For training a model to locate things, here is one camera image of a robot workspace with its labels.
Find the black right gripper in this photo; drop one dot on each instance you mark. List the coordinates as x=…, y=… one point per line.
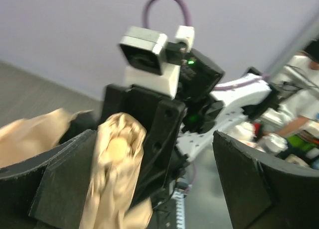
x=161, y=117

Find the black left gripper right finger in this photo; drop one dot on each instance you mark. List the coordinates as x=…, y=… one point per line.
x=265, y=192

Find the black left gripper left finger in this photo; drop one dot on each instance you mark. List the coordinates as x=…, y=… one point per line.
x=48, y=191

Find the beige and black umbrella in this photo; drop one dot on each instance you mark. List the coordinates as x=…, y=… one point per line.
x=115, y=168

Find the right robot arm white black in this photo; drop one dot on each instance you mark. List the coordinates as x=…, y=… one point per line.
x=200, y=105

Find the person in white shirt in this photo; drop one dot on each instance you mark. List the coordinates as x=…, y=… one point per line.
x=298, y=109

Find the white slotted cable duct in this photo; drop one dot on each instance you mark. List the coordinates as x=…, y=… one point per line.
x=180, y=210

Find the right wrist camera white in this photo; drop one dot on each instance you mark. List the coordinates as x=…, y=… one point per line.
x=154, y=62

